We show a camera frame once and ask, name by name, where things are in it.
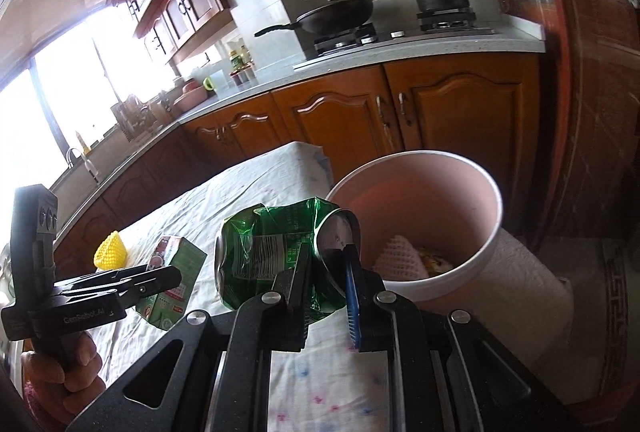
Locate wooden base cabinets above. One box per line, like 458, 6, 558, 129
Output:
52, 52, 543, 273

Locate white floral tablecloth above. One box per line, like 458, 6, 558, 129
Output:
52, 141, 391, 432

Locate white textured paper roll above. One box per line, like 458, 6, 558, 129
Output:
415, 229, 575, 379

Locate pink plastic bin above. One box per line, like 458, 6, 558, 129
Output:
325, 151, 503, 304

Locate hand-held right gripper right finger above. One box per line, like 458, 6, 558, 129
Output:
342, 242, 581, 432

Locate black gas stove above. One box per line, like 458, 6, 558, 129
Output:
292, 7, 498, 61

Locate kitchen window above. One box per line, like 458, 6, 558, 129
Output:
0, 5, 176, 213

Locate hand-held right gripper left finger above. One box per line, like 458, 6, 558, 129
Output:
65, 242, 316, 432

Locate yellow foam fruit net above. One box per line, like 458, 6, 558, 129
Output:
93, 232, 129, 271

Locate steel sink faucet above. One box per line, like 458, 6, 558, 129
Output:
65, 147, 102, 186

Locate grey stone kitchen countertop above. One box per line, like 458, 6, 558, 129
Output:
50, 12, 547, 243

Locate crushed green can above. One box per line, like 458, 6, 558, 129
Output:
215, 197, 362, 326

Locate seasoning jar set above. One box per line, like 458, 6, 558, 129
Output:
228, 66, 257, 86

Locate person's left hand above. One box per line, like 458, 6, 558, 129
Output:
20, 329, 107, 428

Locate white plastic container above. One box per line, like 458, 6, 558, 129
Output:
190, 65, 224, 94

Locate pink basin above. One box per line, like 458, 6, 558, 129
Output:
172, 80, 209, 111

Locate red-brown wooden glass door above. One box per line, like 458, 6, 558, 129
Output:
465, 0, 640, 258

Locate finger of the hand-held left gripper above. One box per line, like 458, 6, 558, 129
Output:
116, 286, 172, 314
54, 263, 182, 299

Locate black wok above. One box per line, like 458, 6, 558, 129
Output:
254, 0, 382, 38

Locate utensil rack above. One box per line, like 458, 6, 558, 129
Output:
112, 95, 167, 141

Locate green drink carton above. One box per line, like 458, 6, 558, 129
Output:
134, 236, 209, 332

